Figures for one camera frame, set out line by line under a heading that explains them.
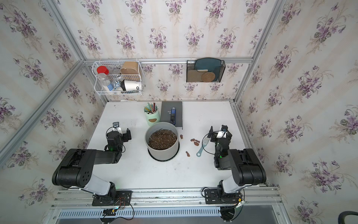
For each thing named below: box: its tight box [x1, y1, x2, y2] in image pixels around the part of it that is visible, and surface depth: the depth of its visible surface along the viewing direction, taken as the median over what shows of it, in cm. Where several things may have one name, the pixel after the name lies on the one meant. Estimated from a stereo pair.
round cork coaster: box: [201, 71, 216, 83], surface depth 100 cm
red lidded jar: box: [96, 65, 110, 75], surface depth 94 cm
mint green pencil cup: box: [143, 104, 160, 126], surface depth 100 cm
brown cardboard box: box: [120, 61, 139, 75], surface depth 90 cm
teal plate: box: [194, 57, 222, 82], surface depth 94 cm
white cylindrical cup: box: [121, 79, 142, 91], surface depth 95 cm
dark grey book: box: [160, 101, 184, 130], surface depth 109 cm
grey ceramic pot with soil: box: [144, 121, 179, 161], surface depth 86 cm
